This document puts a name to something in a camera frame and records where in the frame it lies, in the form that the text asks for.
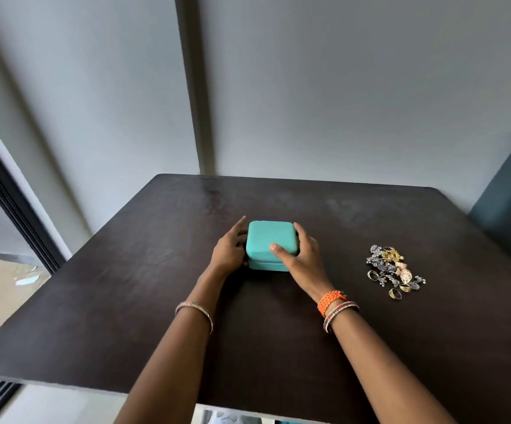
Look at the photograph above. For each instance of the person's left hand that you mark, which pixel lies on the person's left hand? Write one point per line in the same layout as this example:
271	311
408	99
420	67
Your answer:
228	256

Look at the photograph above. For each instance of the person's right hand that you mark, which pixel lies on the person's right hand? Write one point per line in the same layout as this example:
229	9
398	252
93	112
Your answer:
307	267

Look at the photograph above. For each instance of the person's right thumb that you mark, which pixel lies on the person's right thumb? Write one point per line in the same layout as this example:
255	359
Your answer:
282	253

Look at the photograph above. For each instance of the teal square jewellery box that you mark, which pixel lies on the teal square jewellery box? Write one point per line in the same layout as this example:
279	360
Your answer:
269	237

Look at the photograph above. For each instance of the person's left forearm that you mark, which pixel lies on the person's left forearm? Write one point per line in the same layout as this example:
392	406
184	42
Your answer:
180	357

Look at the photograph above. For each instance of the person's right forearm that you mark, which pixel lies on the person's right forearm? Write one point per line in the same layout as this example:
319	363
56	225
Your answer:
379	375

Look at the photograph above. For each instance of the red and silver bangle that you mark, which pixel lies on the red and silver bangle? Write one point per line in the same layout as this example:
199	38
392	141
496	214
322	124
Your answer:
339	311

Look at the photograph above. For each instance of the thin beaded silver bangle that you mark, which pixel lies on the thin beaded silver bangle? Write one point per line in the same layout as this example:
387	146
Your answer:
196	308

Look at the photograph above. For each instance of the pile of rings and jewellery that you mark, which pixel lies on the pile of rings and jewellery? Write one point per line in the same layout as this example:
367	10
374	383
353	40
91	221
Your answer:
392	269

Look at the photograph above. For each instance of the black window frame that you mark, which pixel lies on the black window frame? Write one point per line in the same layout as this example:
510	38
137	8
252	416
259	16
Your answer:
12	207

